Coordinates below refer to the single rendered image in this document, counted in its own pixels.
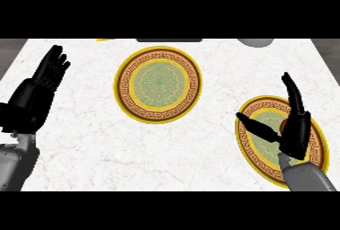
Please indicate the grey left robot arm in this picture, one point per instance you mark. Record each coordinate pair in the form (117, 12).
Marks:
(16, 161)

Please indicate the yellow-rimmed patterned plate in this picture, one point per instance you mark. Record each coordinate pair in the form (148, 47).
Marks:
(260, 143)
(158, 84)

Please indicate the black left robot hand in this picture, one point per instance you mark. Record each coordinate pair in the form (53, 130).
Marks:
(39, 86)

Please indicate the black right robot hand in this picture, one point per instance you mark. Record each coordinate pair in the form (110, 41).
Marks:
(296, 131)

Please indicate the yellow object sliver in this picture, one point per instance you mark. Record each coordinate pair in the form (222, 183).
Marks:
(104, 39)

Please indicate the grey rounded object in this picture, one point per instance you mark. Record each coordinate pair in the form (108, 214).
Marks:
(254, 42)

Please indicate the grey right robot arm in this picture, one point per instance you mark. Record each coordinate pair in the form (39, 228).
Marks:
(305, 176)

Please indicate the red tomato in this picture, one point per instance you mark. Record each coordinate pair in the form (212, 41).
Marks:
(282, 125)

